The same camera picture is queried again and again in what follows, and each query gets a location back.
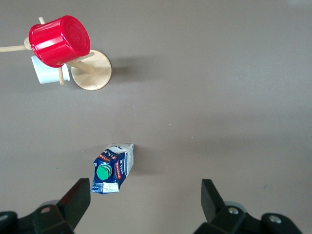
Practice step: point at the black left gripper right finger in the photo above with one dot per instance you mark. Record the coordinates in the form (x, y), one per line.
(214, 207)

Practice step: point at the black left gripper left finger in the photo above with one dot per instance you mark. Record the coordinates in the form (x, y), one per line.
(70, 207)

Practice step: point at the blue white milk carton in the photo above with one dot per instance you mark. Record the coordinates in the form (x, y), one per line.
(122, 168)

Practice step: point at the white plastic cup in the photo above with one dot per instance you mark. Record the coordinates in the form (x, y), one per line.
(46, 73)

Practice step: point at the red plastic cup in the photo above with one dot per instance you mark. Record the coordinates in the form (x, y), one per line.
(58, 41)

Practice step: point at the wooden mug tree stand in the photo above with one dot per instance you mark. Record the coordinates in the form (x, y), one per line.
(97, 70)

